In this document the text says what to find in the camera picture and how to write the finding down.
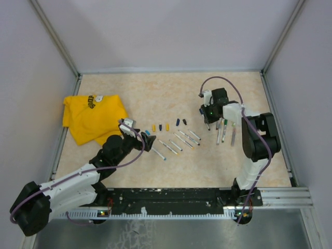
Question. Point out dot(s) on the navy capped white marker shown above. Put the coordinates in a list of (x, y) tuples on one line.
[(208, 126)]

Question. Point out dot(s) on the dark green capped marker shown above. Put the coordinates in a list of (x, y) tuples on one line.
[(225, 121)]

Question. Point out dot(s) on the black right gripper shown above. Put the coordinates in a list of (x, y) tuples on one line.
[(208, 120)]

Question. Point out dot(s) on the yellow t-shirt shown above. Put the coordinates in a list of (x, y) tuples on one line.
[(93, 117)]

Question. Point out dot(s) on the blue eraser-cap white marker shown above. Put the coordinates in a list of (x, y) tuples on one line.
[(177, 146)]

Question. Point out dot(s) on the yellow capped clear pen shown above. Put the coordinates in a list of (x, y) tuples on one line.
[(184, 141)]

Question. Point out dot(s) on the left corner aluminium post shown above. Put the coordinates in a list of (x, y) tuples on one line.
[(59, 44)]

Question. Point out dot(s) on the black eraser-cap white marker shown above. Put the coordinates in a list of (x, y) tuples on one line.
[(195, 135)]

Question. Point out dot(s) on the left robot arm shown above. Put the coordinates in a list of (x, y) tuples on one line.
[(37, 204)]

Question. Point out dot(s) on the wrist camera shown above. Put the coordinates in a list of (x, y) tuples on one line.
[(207, 97), (127, 126)]

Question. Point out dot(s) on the orange capped white marker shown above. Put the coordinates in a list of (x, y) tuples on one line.
[(218, 134)]

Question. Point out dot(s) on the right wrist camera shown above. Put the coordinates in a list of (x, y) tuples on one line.
[(207, 97)]

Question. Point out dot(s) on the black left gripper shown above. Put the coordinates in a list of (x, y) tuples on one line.
[(148, 140)]

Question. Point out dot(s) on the corner aluminium post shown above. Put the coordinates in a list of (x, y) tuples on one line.
[(284, 34), (59, 44)]

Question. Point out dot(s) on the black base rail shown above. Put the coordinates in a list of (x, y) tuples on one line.
[(164, 201)]

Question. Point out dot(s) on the dark blue capped marker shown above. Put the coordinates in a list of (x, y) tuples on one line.
[(190, 138)]

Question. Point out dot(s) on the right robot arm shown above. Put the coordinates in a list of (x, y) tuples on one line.
[(260, 138)]

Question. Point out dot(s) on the right corner aluminium post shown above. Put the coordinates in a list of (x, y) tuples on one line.
[(284, 34)]

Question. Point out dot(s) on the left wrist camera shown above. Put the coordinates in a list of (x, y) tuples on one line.
[(127, 126)]

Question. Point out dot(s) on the purple grey marker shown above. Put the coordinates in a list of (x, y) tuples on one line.
[(233, 136)]

